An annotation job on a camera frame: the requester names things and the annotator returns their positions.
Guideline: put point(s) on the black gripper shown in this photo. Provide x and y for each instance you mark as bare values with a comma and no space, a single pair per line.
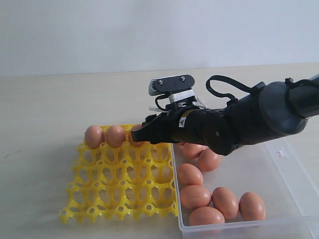
206,127

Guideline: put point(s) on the brown egg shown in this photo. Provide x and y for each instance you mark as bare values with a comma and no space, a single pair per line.
132,142
206,216
192,151
94,136
115,136
252,207
208,160
224,200
195,196
188,174

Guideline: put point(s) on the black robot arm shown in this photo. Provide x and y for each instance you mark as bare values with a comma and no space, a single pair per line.
252,115

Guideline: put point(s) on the clear plastic container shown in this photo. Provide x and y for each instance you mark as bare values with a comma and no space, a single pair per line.
276,174

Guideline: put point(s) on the yellow plastic egg tray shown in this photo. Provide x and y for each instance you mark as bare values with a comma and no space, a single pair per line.
115,183

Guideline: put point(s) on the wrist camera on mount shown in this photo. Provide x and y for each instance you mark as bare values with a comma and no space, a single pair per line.
174,93

